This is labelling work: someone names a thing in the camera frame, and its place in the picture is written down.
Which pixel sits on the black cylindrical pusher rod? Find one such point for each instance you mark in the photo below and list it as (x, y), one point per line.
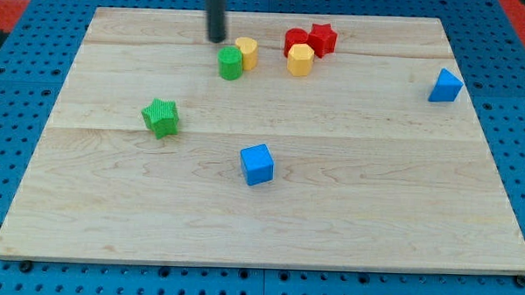
(215, 20)

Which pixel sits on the yellow hexagon block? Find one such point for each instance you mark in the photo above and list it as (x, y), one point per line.
(300, 60)

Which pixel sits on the green cylinder block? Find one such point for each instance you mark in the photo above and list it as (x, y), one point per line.
(230, 63)

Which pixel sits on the red cylinder block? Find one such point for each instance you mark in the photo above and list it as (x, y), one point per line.
(293, 37)

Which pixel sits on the red star block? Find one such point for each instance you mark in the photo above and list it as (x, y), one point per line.
(322, 39)

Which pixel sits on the green star block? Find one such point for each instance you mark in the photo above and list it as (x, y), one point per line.
(161, 117)

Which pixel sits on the blue cube block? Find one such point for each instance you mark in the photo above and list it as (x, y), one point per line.
(257, 164)

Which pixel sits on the wooden board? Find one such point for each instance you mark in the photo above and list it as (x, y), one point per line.
(327, 155)

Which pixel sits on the blue triangle block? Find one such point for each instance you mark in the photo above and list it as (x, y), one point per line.
(447, 87)

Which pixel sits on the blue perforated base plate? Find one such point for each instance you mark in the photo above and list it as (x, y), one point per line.
(38, 54)

